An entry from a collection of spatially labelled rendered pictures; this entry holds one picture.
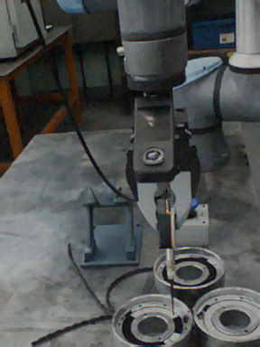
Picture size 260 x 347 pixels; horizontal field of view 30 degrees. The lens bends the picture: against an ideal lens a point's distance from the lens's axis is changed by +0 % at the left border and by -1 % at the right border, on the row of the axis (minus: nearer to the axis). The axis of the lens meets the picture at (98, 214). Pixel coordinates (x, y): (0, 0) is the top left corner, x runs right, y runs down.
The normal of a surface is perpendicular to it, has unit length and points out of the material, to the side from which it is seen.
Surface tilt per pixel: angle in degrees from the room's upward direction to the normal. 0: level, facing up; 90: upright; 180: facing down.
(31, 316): 0
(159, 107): 31
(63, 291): 0
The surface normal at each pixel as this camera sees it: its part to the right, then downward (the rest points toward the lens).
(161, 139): -0.18, -0.49
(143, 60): -0.43, 0.49
